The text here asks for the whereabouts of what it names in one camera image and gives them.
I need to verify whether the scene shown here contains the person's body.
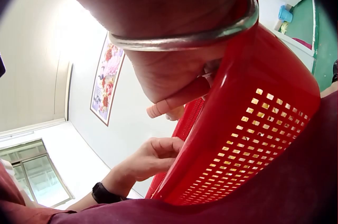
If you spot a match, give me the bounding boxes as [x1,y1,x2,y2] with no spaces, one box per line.
[0,87,338,224]

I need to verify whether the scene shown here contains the blue plastic bucket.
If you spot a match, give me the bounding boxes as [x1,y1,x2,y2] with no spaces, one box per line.
[279,5,294,22]

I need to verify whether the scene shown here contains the red plastic perforated basket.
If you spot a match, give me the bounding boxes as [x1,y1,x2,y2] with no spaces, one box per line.
[145,0,321,206]

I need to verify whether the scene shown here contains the floral wall poster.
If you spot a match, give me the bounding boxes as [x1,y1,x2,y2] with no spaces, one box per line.
[90,31,126,127]

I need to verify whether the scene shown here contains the person's left fingers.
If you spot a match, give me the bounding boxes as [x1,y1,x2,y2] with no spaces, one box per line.
[144,137,186,161]

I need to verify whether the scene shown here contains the person's right fingers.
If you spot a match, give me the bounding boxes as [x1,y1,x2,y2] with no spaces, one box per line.
[165,104,186,122]

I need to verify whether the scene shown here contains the person's left hand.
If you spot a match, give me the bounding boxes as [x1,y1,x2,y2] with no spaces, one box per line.
[110,137,186,185]

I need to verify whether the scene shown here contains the window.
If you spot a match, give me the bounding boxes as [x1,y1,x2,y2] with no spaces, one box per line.
[0,138,76,209]

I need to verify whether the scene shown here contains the black wrist band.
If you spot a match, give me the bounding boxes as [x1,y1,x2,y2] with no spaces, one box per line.
[91,182,128,204]

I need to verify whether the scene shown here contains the person's right hand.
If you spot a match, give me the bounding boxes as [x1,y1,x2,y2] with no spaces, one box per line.
[49,0,260,104]

